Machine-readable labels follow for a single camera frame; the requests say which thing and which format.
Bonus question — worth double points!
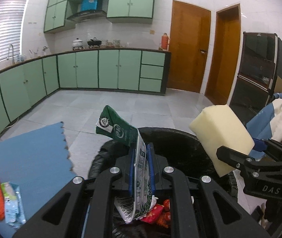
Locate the range hood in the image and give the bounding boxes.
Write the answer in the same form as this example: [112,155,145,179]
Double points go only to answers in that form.
[67,10,107,23]

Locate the red snack wrappers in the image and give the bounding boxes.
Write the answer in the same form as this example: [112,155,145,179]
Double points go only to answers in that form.
[141,199,171,228]

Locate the window blinds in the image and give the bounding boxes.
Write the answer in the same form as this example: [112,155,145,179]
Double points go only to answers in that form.
[0,0,28,61]

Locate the green lower cabinets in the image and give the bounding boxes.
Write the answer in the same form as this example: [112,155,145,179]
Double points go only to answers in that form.
[0,48,171,136]

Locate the faucet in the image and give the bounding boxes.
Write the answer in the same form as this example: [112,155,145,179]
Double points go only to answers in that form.
[6,44,14,62]

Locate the wooden door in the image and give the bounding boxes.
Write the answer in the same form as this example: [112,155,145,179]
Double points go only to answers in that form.
[167,0,211,93]
[205,4,241,105]

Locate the white pot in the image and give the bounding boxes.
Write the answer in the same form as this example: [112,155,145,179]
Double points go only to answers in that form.
[72,38,84,50]

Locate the black refrigerator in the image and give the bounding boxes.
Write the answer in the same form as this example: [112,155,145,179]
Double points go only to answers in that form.
[230,32,282,125]

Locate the green white milk carton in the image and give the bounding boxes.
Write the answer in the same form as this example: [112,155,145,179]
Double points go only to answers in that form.
[96,105,158,224]

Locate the yellow sponge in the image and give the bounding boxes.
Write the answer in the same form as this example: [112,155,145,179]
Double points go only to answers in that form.
[189,105,254,177]

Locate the blue white cloth pile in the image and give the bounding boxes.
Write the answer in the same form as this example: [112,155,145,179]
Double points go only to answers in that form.
[246,92,282,159]

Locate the orange thermos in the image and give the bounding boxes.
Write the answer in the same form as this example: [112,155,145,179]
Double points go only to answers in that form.
[161,33,169,50]

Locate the blue table mat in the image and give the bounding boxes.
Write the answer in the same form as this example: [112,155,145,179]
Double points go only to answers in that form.
[0,122,76,237]

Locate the black wok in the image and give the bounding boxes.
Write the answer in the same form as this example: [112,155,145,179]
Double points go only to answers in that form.
[87,37,102,48]

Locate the green cabinets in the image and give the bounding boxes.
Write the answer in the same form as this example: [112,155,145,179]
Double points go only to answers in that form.
[0,48,171,136]
[44,0,154,33]

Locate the green upper cabinets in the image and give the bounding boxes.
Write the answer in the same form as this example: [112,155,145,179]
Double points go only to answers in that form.
[44,0,154,33]

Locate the light blue wipes pack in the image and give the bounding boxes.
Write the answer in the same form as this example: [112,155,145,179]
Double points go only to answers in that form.
[0,182,27,229]

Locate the black trash bag bin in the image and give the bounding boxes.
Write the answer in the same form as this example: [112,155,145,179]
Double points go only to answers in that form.
[88,127,238,237]

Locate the blue box on hood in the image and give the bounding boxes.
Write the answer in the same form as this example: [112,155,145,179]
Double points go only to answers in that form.
[80,0,100,11]

